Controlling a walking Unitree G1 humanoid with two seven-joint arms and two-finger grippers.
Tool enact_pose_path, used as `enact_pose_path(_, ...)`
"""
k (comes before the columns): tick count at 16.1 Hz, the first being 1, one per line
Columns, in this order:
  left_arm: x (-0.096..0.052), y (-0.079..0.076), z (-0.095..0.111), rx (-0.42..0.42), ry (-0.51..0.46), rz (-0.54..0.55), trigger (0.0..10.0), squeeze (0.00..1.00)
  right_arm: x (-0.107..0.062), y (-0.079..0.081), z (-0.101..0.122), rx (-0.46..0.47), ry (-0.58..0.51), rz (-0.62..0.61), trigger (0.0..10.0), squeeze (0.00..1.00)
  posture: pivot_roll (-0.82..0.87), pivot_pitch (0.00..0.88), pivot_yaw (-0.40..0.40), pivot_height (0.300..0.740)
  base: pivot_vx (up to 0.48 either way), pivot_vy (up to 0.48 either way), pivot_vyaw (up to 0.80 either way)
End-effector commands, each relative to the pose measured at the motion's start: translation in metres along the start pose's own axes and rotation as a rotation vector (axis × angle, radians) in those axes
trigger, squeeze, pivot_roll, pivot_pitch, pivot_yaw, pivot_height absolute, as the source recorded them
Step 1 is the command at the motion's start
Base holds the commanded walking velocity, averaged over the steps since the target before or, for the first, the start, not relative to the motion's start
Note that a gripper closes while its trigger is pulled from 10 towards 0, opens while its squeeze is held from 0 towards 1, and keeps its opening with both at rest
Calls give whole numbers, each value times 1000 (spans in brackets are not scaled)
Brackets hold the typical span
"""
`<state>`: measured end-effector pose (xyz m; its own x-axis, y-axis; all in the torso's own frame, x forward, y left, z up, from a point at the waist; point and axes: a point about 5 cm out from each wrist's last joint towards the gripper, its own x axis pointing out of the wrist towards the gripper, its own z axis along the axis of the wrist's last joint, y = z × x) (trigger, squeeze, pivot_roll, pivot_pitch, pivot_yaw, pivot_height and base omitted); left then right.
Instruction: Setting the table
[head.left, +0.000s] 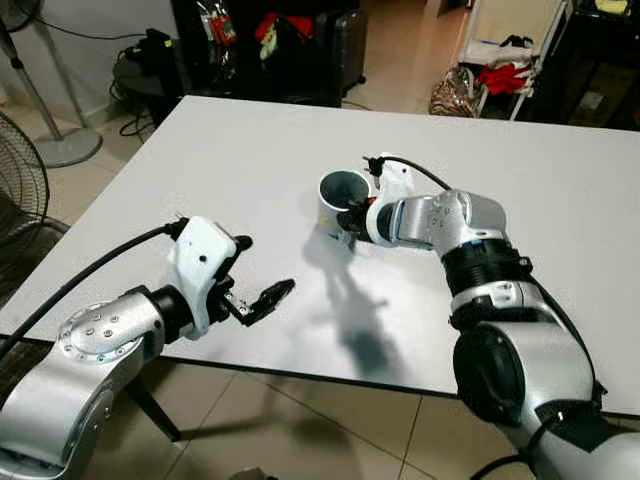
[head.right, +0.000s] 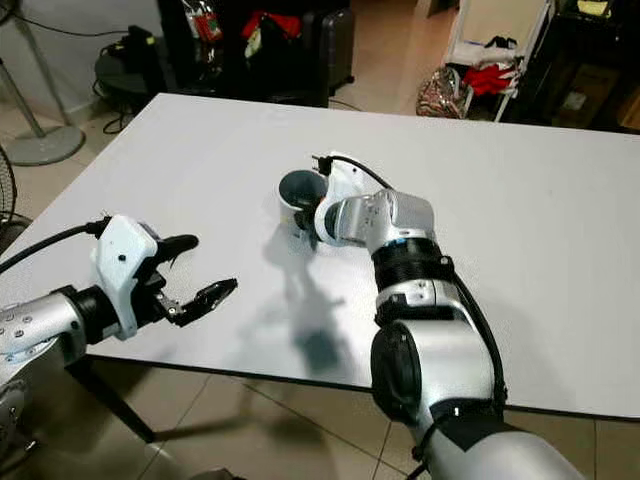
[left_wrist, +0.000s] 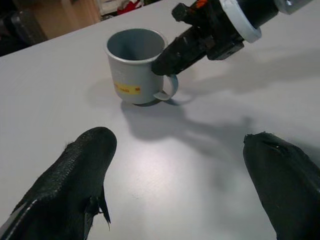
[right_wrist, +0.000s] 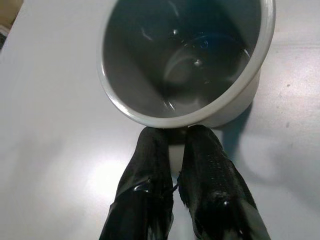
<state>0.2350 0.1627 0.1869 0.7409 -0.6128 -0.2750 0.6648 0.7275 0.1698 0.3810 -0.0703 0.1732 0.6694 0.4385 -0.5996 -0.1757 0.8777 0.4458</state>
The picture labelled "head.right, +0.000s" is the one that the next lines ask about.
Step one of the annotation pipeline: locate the white mug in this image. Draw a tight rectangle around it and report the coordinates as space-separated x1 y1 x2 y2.
278 168 329 241

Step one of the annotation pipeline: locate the black table leg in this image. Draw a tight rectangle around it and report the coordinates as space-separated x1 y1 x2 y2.
65 358 158 444

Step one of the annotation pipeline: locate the large black suitcase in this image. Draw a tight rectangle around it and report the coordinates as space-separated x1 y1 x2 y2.
157 0 321 106

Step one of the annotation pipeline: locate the grey stand fan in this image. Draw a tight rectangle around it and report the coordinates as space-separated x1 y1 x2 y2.
0 0 86 167

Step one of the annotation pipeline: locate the ribbed black suitcase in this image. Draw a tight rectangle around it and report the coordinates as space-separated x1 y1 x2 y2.
305 8 356 99

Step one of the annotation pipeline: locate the patterned bag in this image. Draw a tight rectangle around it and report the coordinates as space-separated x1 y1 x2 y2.
417 65 464 119

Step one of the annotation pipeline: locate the grey robot foot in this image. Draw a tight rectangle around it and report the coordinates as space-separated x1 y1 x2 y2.
190 467 246 480

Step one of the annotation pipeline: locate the black round stool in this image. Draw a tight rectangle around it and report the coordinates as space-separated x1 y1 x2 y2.
95 25 166 121

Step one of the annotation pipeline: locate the red white hanging tag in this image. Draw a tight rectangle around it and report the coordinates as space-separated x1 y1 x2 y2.
185 0 223 46

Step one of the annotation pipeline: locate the red cloth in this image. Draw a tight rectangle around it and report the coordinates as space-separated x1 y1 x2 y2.
463 63 521 96

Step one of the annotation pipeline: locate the black cabinet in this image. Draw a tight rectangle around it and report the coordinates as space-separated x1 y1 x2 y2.
505 0 640 133

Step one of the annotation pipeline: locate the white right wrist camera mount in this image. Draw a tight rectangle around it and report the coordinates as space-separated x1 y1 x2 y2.
325 152 373 211

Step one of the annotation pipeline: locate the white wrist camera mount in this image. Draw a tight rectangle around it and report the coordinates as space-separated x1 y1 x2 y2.
90 213 166 339
325 152 373 211

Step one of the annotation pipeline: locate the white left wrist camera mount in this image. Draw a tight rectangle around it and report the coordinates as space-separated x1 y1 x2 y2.
90 213 166 339

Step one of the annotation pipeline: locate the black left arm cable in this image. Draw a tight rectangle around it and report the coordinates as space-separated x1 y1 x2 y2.
0 217 111 274

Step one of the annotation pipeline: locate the white chair frame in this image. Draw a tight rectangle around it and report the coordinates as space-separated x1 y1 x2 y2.
442 0 556 121

